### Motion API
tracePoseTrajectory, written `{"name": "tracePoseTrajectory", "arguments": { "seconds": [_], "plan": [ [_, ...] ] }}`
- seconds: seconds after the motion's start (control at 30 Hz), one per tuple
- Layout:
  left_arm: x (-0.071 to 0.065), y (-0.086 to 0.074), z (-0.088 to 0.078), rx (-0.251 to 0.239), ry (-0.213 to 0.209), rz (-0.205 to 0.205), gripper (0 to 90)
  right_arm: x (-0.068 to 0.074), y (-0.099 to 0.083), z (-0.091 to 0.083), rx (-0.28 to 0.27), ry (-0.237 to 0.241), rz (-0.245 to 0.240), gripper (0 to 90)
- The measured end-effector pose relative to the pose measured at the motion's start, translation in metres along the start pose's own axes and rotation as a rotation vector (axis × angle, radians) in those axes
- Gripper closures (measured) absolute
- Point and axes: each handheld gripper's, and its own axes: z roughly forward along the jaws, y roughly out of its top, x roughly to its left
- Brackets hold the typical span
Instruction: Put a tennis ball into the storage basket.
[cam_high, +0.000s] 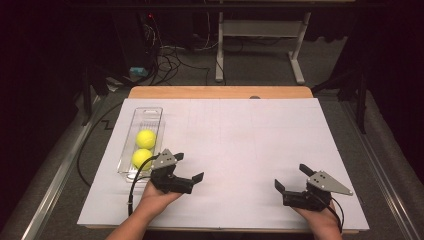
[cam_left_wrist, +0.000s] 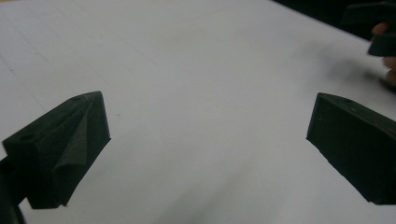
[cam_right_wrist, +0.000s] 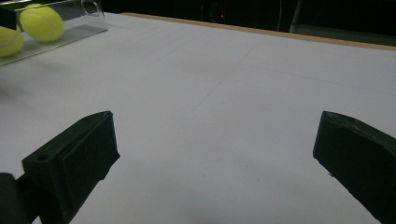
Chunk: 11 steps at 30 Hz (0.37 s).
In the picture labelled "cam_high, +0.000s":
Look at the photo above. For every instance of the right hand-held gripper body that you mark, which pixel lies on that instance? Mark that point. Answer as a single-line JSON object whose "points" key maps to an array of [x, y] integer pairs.
{"points": [[311, 198]]}

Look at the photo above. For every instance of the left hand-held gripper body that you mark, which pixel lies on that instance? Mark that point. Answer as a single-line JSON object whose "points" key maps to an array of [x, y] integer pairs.
{"points": [[168, 180]]}

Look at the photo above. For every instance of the yellow tennis ball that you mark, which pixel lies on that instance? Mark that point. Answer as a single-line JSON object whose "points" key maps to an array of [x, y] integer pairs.
{"points": [[145, 139], [140, 159]]}

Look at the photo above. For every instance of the clear plastic container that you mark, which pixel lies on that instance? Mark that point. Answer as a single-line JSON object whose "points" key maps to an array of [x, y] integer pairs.
{"points": [[148, 116]]}

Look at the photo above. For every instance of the person's left hand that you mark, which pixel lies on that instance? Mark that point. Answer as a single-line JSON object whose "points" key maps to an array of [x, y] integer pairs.
{"points": [[155, 198]]}

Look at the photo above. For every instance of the person's right hand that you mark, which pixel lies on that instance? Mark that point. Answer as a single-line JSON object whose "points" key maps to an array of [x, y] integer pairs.
{"points": [[321, 220]]}

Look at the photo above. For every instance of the white table cover sheet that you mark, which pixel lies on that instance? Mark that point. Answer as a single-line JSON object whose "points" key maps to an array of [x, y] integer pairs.
{"points": [[233, 143]]}

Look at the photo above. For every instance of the black stand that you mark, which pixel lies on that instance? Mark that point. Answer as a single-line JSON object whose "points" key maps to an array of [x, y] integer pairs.
{"points": [[96, 83], [360, 96]]}

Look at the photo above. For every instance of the small blue box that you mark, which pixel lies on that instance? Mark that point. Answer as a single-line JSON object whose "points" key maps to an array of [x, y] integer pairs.
{"points": [[138, 71]]}

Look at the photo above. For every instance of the aluminium floor rail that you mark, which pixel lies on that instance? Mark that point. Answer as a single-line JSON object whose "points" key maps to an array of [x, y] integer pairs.
{"points": [[383, 186], [56, 180]]}

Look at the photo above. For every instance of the white metal desk frame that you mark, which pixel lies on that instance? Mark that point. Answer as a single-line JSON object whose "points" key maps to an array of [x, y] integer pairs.
{"points": [[260, 28]]}

